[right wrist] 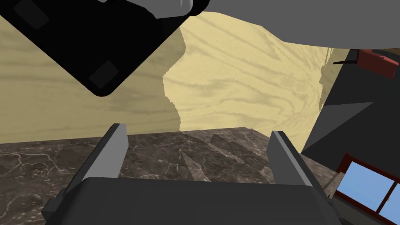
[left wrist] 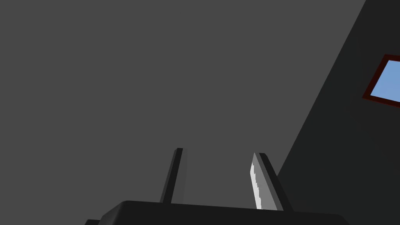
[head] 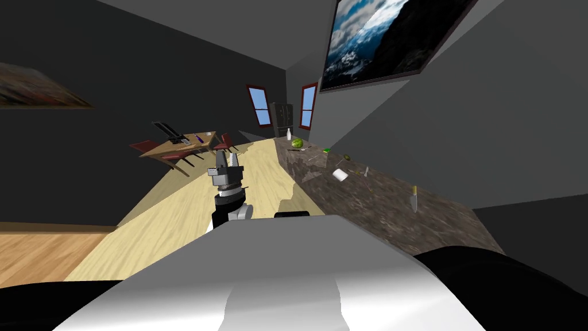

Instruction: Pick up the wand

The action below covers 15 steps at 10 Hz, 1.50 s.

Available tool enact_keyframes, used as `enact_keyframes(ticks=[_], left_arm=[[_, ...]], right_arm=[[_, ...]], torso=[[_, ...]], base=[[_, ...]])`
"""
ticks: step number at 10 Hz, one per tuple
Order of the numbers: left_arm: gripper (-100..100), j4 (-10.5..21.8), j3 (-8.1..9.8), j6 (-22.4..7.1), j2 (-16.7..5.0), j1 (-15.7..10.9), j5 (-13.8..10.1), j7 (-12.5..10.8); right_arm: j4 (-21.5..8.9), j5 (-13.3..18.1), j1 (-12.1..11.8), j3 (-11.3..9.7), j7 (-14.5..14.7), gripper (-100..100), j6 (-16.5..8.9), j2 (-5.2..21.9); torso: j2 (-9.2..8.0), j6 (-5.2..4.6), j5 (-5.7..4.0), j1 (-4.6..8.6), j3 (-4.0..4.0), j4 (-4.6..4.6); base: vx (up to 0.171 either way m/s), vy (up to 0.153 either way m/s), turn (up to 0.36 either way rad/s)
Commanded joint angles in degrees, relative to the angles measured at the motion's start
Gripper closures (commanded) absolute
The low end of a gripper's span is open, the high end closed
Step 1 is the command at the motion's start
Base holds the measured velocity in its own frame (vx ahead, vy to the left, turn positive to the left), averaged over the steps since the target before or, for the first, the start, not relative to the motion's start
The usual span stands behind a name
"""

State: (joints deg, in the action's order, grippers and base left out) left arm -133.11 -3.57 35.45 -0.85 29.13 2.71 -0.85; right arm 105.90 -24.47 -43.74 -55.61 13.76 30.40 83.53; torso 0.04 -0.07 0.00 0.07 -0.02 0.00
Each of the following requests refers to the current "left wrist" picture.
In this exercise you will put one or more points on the dark red framed window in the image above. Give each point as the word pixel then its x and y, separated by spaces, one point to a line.
pixel 389 82

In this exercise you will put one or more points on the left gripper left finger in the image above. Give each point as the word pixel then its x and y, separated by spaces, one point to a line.
pixel 172 178

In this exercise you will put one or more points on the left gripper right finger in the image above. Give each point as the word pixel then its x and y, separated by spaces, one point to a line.
pixel 265 187

